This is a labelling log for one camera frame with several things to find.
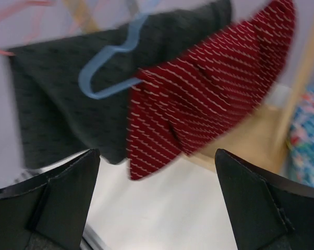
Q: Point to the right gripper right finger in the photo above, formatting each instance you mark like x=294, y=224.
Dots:
x=266, y=210

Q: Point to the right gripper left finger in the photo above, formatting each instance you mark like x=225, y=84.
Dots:
x=49, y=211

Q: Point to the blue floral skirt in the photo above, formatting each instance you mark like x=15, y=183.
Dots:
x=300, y=140

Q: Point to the dark grey dotted skirt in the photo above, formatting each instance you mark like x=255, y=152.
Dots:
x=57, y=120

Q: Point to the red dotted skirt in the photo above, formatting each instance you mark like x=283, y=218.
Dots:
x=183, y=104

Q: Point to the wooden clothes rack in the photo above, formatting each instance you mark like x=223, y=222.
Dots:
x=260, y=136

